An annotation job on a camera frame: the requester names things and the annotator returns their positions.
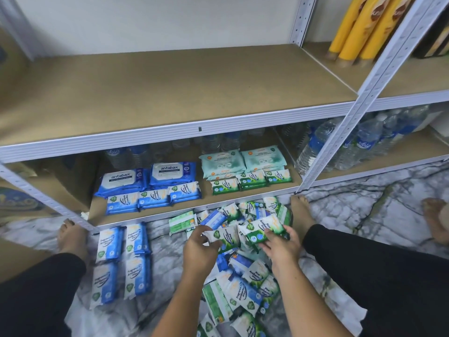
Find person's left hand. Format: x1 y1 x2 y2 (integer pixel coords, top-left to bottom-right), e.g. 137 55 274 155
182 224 223 281

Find person's right hand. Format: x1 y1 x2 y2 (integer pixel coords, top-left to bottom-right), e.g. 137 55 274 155
258 224 304 278

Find pile of wipes packets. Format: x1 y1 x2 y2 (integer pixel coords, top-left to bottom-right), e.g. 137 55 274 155
168 195 292 337

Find teal wipes pack stack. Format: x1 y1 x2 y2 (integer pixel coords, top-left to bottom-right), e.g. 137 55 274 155
240 145 289 171
198 149 248 178

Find grey metal shelf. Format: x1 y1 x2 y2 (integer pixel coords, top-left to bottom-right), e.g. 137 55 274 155
0 0 449 232

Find person's left forearm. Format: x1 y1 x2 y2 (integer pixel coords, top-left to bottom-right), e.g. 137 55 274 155
151 273 218 337

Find person's right forearm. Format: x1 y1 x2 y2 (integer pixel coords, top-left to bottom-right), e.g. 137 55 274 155
277 270 352 337

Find person's right foot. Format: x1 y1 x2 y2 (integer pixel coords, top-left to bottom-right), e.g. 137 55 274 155
290 194 317 243

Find person's foot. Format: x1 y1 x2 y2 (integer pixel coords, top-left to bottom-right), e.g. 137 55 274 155
58 220 90 264
290 194 317 243
421 198 449 244

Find person's right leg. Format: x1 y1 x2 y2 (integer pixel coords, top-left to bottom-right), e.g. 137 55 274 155
302 223 449 337

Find person's left foot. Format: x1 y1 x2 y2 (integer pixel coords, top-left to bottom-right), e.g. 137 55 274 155
58 220 90 264

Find water bottles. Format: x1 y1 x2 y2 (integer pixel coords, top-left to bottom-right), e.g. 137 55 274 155
284 105 449 173

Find plain cardboard box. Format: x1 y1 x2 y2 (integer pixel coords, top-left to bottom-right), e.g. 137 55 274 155
0 238 67 285

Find cardboard box blue print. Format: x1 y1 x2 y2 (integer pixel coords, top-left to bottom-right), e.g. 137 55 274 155
0 161 99 222

